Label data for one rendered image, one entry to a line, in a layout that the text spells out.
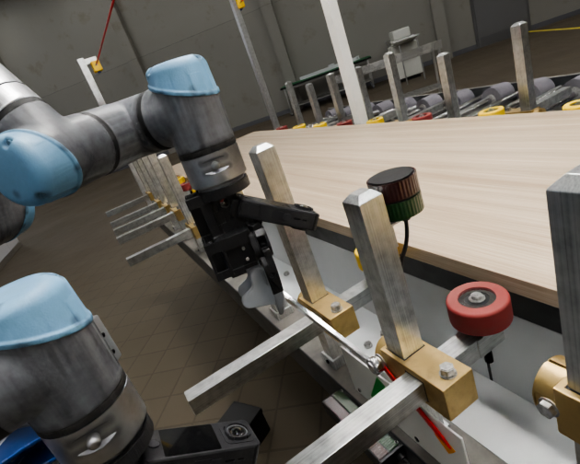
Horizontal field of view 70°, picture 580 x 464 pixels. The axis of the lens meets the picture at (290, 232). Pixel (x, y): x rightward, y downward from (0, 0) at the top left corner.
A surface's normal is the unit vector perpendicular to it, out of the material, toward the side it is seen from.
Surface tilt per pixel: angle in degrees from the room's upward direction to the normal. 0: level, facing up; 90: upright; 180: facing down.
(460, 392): 90
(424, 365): 0
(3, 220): 114
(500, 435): 0
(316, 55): 90
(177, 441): 33
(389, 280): 90
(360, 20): 90
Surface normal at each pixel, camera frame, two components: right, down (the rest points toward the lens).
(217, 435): 0.17, -0.98
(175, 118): -0.31, 0.44
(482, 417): -0.33, -0.88
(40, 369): 0.55, 0.07
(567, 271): -0.83, 0.44
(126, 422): 0.89, -0.15
